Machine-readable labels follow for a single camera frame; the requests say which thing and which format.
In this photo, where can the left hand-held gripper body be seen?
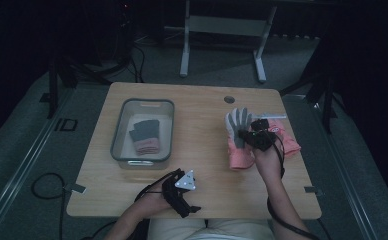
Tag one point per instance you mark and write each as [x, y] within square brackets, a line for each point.
[185, 181]

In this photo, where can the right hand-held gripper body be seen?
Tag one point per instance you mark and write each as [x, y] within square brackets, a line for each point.
[260, 136]

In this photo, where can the pink glove with grey palm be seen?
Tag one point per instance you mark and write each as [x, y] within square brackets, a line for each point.
[237, 123]

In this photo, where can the grey knit glove pink cuff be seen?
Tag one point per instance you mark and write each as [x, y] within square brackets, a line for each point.
[148, 151]
[147, 130]

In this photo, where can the grey plastic storage bin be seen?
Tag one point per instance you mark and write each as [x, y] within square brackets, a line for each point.
[145, 110]

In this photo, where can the person's right hand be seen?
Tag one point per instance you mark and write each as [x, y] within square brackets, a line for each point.
[268, 163]

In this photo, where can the person's left hand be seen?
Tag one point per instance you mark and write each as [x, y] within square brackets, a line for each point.
[155, 203]

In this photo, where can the person's legs in light trousers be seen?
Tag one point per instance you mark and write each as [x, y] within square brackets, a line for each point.
[212, 230]

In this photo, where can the pink glove with cartoon patch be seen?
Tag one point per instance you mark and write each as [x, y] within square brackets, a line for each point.
[290, 140]

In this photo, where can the round table grommet hole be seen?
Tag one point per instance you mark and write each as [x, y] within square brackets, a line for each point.
[229, 99]

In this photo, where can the grey table edge tag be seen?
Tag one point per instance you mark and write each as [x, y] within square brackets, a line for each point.
[312, 190]
[75, 188]

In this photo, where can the black tripod stand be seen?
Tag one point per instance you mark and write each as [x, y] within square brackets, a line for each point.
[323, 90]
[68, 71]

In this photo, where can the white metal desk frame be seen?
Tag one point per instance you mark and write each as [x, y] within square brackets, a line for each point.
[227, 26]

